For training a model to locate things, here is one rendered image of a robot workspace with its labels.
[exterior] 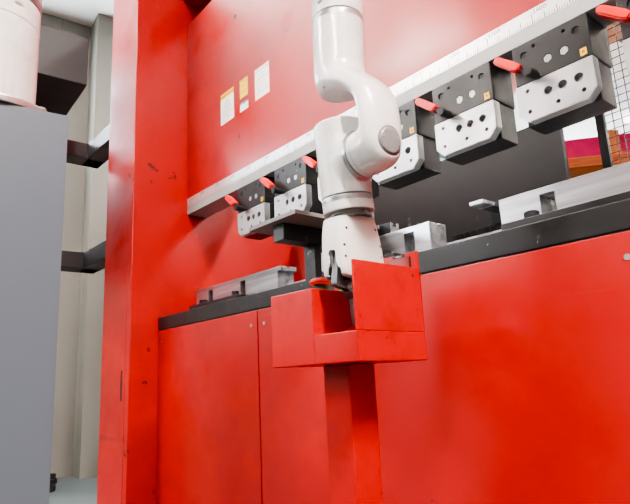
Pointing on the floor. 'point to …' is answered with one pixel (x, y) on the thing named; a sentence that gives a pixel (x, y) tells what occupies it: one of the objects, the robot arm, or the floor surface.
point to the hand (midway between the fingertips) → (361, 311)
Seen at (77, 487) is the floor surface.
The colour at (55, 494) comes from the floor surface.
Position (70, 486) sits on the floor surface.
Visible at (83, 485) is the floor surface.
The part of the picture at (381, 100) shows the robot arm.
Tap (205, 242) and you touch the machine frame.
